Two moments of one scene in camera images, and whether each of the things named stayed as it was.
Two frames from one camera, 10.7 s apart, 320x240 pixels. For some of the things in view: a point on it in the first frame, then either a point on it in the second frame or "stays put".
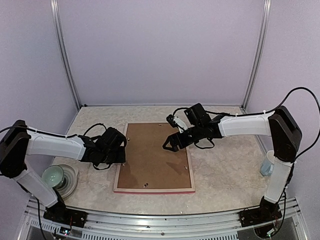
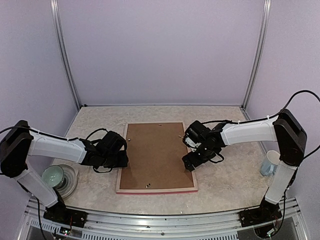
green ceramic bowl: [53, 175] stays put
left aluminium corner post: [55, 10] stays put
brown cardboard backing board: [148, 164] stays put
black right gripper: [173, 138] -> [195, 162]
